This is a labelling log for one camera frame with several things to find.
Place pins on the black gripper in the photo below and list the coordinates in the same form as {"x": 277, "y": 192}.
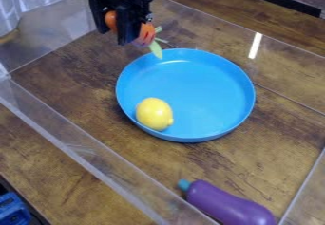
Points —
{"x": 130, "y": 17}

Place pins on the orange toy carrot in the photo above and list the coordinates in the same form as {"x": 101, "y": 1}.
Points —
{"x": 146, "y": 39}

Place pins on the blue round tray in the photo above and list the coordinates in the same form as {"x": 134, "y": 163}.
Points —
{"x": 205, "y": 87}

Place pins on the yellow toy lemon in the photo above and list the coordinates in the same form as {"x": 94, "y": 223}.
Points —
{"x": 154, "y": 114}

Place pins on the black baseboard strip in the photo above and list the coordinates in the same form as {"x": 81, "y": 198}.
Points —
{"x": 299, "y": 6}

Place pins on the purple toy eggplant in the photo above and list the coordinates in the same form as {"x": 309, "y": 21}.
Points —
{"x": 229, "y": 209}

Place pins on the blue plastic crate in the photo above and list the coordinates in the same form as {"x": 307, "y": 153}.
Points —
{"x": 14, "y": 211}

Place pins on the clear acrylic enclosure wall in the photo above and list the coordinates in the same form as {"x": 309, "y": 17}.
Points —
{"x": 91, "y": 170}

